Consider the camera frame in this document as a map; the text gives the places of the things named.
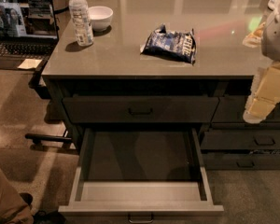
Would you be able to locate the black shoe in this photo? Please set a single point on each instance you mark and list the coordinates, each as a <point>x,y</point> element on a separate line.
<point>41,217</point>

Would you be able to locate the right bottom grey drawer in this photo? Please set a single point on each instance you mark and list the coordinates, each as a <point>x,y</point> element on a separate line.
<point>222,161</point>

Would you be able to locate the open grey middle drawer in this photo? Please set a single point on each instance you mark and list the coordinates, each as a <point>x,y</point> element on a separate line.
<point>139,177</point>

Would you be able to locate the right top grey drawer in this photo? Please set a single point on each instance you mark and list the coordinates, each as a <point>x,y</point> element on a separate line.
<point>231,109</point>

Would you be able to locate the blue chip bag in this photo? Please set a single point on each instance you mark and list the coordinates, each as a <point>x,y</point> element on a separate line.
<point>171,44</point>

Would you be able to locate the open black laptop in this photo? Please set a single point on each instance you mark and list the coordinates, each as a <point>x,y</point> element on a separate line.
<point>28,30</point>

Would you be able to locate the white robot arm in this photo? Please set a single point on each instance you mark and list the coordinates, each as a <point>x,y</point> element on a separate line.
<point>266,36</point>

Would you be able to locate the white paper note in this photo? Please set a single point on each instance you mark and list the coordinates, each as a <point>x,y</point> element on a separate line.
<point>29,64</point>

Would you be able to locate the closed grey top drawer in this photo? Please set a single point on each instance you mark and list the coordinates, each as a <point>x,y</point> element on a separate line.
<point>140,109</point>

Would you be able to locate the black chair base leg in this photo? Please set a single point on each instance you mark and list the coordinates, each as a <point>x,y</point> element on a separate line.
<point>38,138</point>

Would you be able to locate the white ceramic bowl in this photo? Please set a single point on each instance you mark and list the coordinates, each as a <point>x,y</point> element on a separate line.
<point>101,17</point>

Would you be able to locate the person leg brown trousers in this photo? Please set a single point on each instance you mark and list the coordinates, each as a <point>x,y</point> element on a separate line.
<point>13,208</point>

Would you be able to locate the clear plastic water bottle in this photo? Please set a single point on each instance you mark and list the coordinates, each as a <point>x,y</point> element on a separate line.
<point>79,12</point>

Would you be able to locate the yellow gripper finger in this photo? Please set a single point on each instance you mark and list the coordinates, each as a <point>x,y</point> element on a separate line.
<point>256,110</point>
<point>269,87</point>

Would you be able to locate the right middle grey drawer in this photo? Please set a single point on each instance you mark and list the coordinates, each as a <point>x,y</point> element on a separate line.
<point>241,139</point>

